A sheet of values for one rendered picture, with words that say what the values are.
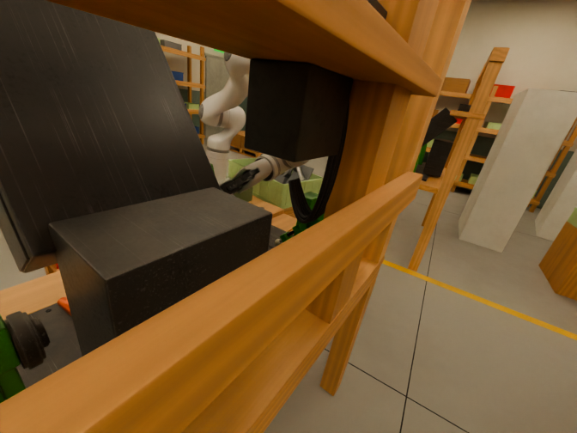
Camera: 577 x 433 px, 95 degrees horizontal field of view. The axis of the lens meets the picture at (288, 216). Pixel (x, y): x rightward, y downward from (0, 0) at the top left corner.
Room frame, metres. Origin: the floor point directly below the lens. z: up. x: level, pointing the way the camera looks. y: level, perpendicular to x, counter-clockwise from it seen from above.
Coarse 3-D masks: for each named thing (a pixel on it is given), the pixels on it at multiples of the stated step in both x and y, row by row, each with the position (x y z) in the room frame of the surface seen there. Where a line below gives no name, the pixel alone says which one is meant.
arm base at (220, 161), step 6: (210, 150) 1.36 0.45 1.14; (210, 156) 1.36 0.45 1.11; (216, 156) 1.36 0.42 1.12; (222, 156) 1.37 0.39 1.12; (210, 162) 1.35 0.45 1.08; (216, 162) 1.36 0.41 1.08; (222, 162) 1.37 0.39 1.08; (216, 168) 1.36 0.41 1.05; (222, 168) 1.38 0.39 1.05; (216, 174) 1.36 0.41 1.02; (222, 174) 1.38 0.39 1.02
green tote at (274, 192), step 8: (232, 160) 1.98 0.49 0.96; (240, 160) 2.04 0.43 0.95; (248, 160) 2.09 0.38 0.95; (232, 168) 1.92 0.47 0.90; (240, 168) 1.85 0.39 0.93; (232, 176) 1.92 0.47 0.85; (312, 176) 1.92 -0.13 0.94; (320, 176) 1.88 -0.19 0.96; (256, 184) 1.73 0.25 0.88; (264, 184) 1.67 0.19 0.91; (272, 184) 1.62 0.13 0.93; (280, 184) 1.57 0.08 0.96; (304, 184) 1.70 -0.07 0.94; (312, 184) 1.76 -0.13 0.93; (320, 184) 1.83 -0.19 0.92; (256, 192) 1.72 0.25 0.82; (264, 192) 1.66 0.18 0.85; (272, 192) 1.61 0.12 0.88; (280, 192) 1.57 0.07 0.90; (288, 192) 1.60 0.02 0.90; (304, 192) 1.71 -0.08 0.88; (264, 200) 1.66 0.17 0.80; (272, 200) 1.61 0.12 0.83; (280, 200) 1.56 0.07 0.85; (288, 200) 1.61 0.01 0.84
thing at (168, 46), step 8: (160, 40) 6.02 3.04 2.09; (168, 48) 6.10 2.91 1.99; (176, 48) 6.39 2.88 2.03; (200, 48) 6.96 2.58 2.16; (184, 56) 6.47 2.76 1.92; (192, 56) 6.64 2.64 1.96; (200, 56) 6.90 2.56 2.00; (200, 64) 6.95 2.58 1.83; (176, 72) 6.36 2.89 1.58; (200, 72) 6.95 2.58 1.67; (176, 80) 6.30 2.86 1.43; (200, 80) 6.95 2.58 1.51; (200, 88) 6.95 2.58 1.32; (200, 96) 6.95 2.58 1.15; (192, 104) 6.74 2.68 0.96; (200, 104) 6.95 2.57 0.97; (192, 112) 6.63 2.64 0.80; (200, 120) 6.95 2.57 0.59; (200, 128) 6.95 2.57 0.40; (200, 136) 6.84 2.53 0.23
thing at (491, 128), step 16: (448, 80) 6.44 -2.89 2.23; (464, 80) 6.29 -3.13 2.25; (464, 96) 6.15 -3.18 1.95; (496, 96) 5.99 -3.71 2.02; (480, 128) 5.96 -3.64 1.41; (496, 128) 5.88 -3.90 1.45; (576, 128) 5.32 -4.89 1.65; (432, 144) 6.36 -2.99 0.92; (464, 160) 5.99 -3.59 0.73; (480, 160) 5.82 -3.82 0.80; (560, 160) 5.31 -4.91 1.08; (544, 176) 5.68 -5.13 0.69
